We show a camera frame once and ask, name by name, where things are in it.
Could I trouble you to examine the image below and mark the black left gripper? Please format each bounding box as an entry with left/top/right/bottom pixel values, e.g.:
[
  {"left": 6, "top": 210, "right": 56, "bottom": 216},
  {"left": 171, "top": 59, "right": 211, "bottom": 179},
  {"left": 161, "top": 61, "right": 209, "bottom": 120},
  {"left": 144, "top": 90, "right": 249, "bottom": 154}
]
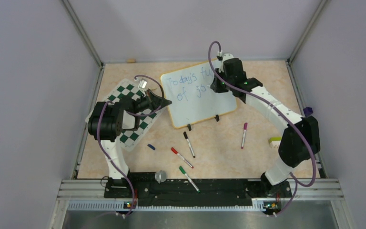
[{"left": 132, "top": 89, "right": 171, "bottom": 114}]

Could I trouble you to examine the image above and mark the yellow framed whiteboard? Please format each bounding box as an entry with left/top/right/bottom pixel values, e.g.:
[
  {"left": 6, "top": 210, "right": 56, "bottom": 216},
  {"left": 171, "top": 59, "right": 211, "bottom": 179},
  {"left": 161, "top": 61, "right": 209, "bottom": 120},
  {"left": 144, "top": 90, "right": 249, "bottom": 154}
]
[{"left": 160, "top": 62, "right": 237, "bottom": 129}]

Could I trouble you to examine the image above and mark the blue marker cap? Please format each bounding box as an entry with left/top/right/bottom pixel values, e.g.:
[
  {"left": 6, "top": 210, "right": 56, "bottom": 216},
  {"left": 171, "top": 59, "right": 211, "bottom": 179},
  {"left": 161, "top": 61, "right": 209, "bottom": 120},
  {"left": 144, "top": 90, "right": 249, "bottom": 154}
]
[{"left": 147, "top": 144, "right": 155, "bottom": 150}]

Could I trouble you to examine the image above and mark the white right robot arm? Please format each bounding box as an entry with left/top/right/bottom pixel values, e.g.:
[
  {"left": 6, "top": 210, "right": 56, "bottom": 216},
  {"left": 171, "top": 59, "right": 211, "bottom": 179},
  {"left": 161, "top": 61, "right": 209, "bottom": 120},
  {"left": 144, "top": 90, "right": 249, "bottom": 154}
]
[{"left": 208, "top": 52, "right": 320, "bottom": 197}]

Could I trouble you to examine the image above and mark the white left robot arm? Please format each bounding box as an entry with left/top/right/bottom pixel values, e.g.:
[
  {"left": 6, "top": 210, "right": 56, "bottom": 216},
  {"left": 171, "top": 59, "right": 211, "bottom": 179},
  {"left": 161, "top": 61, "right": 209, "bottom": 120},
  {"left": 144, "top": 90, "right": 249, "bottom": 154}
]
[{"left": 87, "top": 89, "right": 172, "bottom": 197}]

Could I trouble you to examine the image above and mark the green white chessboard mat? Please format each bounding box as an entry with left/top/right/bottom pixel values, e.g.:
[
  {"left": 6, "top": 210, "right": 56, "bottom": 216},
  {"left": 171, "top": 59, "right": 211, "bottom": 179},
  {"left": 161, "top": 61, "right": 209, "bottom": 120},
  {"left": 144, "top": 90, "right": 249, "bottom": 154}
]
[{"left": 85, "top": 78, "right": 168, "bottom": 152}]

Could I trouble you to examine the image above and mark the black capped marker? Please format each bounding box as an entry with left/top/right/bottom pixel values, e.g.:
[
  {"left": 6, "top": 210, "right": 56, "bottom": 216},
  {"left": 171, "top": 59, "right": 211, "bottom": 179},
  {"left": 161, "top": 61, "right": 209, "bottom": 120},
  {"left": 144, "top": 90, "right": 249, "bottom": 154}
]
[{"left": 183, "top": 131, "right": 196, "bottom": 158}]

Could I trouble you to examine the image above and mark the purple capped marker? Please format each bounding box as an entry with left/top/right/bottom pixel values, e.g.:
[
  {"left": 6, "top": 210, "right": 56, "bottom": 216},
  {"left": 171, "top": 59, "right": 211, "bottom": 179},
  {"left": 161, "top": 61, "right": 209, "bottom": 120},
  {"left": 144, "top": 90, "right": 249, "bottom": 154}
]
[{"left": 241, "top": 123, "right": 248, "bottom": 149}]

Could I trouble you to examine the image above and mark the red capped marker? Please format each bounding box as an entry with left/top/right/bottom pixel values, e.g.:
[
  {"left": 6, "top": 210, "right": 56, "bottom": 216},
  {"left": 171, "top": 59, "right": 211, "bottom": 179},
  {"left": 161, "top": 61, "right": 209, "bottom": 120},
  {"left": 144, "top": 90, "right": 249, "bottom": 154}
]
[{"left": 171, "top": 147, "right": 194, "bottom": 168}]

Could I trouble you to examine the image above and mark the green capped marker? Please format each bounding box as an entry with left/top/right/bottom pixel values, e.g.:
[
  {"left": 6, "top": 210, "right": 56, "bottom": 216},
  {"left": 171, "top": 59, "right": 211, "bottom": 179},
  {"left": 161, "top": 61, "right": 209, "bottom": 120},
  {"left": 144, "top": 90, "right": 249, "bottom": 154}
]
[{"left": 179, "top": 166, "right": 200, "bottom": 193}]

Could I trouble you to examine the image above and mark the grey round knob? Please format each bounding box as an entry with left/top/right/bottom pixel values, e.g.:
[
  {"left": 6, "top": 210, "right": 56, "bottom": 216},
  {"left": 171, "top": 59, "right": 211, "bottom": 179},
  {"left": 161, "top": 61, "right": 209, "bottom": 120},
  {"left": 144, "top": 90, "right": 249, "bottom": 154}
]
[{"left": 155, "top": 170, "right": 167, "bottom": 184}]

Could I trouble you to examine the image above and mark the green white eraser block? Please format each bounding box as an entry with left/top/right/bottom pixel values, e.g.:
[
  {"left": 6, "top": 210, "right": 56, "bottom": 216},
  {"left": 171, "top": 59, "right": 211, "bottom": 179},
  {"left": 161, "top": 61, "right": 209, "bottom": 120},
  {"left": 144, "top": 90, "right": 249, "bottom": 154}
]
[{"left": 268, "top": 137, "right": 282, "bottom": 148}]

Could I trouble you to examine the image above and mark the purple plastic piece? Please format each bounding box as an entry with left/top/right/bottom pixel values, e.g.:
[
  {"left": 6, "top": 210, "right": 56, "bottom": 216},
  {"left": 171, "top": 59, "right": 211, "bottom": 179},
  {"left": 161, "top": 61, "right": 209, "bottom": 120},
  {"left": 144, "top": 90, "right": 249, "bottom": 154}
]
[{"left": 303, "top": 107, "right": 314, "bottom": 116}]

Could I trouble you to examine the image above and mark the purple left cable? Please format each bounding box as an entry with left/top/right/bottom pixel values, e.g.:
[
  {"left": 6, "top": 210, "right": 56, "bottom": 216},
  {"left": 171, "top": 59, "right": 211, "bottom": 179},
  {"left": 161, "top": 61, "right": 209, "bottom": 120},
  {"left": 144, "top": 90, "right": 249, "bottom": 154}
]
[{"left": 97, "top": 74, "right": 165, "bottom": 219}]

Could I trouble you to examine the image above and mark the purple cable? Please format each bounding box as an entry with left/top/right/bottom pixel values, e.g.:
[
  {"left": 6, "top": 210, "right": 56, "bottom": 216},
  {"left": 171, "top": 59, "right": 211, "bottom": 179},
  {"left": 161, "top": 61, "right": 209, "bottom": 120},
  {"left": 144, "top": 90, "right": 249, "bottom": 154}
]
[
  {"left": 97, "top": 74, "right": 165, "bottom": 219},
  {"left": 208, "top": 41, "right": 317, "bottom": 217}
]

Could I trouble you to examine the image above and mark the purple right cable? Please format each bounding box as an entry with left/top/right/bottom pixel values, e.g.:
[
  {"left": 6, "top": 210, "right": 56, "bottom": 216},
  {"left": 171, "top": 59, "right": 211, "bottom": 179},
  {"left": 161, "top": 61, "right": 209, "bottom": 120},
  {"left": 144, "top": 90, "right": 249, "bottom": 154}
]
[{"left": 208, "top": 41, "right": 317, "bottom": 217}]

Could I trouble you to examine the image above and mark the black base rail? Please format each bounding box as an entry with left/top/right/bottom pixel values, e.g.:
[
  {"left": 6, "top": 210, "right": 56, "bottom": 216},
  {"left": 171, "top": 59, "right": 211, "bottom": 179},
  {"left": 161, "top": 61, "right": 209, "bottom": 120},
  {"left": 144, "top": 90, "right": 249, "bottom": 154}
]
[{"left": 104, "top": 172, "right": 292, "bottom": 207}]

